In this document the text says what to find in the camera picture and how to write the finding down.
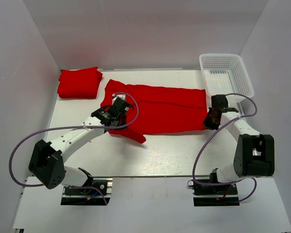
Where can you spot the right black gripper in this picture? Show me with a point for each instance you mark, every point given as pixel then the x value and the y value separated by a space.
pixel 207 123

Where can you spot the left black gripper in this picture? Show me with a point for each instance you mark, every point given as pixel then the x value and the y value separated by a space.
pixel 124 122

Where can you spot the red t-shirt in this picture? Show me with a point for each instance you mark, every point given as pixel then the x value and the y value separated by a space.
pixel 161 109
pixel 79 84

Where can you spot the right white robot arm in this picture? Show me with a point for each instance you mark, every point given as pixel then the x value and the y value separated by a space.
pixel 255 152

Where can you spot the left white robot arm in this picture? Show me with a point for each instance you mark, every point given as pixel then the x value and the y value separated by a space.
pixel 48 158

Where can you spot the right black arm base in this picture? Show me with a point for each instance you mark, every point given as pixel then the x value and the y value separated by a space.
pixel 214 196

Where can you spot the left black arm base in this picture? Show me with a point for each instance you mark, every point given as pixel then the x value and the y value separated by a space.
pixel 89 196

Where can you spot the white plastic basket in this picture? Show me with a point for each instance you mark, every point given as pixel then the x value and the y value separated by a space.
pixel 224 74

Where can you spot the folded red t-shirt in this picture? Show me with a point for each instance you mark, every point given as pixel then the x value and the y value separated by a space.
pixel 79 84

